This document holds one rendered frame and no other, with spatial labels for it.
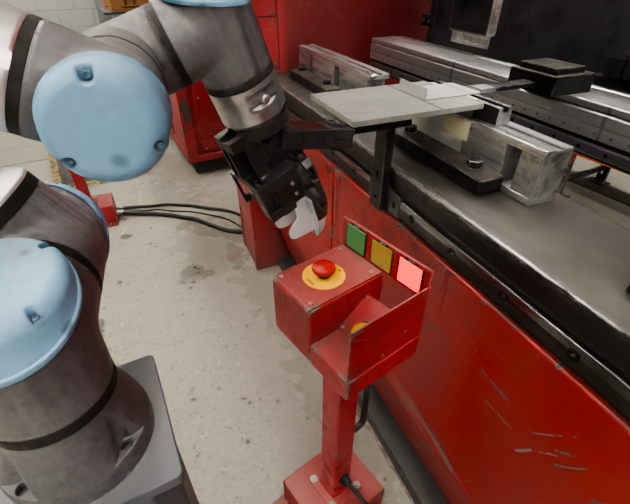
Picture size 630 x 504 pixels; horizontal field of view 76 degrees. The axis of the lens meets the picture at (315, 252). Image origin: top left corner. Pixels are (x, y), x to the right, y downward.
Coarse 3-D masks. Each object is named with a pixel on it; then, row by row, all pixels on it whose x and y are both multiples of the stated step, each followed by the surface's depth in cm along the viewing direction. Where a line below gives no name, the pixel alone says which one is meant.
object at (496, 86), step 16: (528, 64) 84; (544, 64) 82; (560, 64) 82; (576, 64) 82; (512, 80) 84; (528, 80) 84; (544, 80) 81; (560, 80) 79; (576, 80) 80; (592, 80) 82
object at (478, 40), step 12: (456, 0) 74; (468, 0) 71; (480, 0) 69; (492, 0) 67; (456, 12) 74; (468, 12) 72; (480, 12) 69; (492, 12) 67; (456, 24) 75; (468, 24) 72; (480, 24) 70; (492, 24) 69; (456, 36) 77; (468, 36) 74; (480, 36) 72; (492, 36) 70
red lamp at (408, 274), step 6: (402, 258) 62; (402, 264) 63; (408, 264) 62; (402, 270) 63; (408, 270) 62; (414, 270) 61; (420, 270) 60; (402, 276) 64; (408, 276) 63; (414, 276) 62; (420, 276) 61; (402, 282) 64; (408, 282) 63; (414, 282) 62; (420, 282) 61; (414, 288) 63
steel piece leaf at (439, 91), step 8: (400, 80) 78; (400, 88) 79; (408, 88) 77; (416, 88) 74; (424, 88) 72; (432, 88) 80; (440, 88) 80; (448, 88) 80; (456, 88) 80; (416, 96) 75; (424, 96) 73; (432, 96) 75; (440, 96) 75; (448, 96) 75; (456, 96) 75
